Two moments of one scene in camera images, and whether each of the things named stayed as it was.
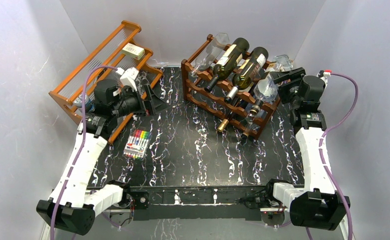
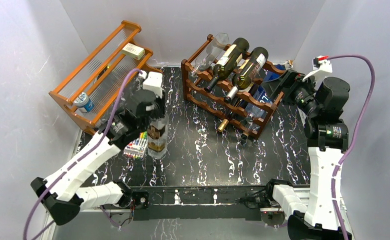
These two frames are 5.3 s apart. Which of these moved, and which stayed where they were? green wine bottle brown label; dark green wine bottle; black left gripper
Moved: black left gripper
Stayed: dark green wine bottle; green wine bottle brown label
